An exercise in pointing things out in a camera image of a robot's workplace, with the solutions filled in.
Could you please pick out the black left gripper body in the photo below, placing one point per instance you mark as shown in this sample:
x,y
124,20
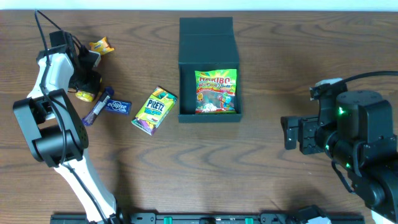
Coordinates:
x,y
86,83

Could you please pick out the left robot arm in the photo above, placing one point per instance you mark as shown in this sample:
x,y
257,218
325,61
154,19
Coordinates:
x,y
53,130

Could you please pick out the yellow green Pretz box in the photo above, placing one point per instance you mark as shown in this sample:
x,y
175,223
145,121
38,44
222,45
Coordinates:
x,y
154,110

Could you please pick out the yellow Mentos gum bottle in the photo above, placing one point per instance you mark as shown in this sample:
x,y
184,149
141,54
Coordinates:
x,y
85,96

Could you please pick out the blue Eclipse mints tin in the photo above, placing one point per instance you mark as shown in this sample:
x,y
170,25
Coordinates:
x,y
119,107

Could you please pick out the green Haribo gummy bag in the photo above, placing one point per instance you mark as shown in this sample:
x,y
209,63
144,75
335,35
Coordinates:
x,y
216,91

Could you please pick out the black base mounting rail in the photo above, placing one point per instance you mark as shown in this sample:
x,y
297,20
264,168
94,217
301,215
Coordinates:
x,y
231,219

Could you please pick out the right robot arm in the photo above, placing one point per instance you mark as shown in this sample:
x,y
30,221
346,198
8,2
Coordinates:
x,y
355,130

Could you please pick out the black gift box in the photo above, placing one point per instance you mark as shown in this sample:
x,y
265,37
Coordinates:
x,y
205,44

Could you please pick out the small orange candy packet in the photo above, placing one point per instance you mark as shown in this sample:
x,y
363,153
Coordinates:
x,y
102,46

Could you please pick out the dark blue snack bar wrapper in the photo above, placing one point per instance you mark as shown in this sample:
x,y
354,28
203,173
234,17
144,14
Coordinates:
x,y
89,119

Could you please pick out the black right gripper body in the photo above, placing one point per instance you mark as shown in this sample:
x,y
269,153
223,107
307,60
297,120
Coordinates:
x,y
308,134

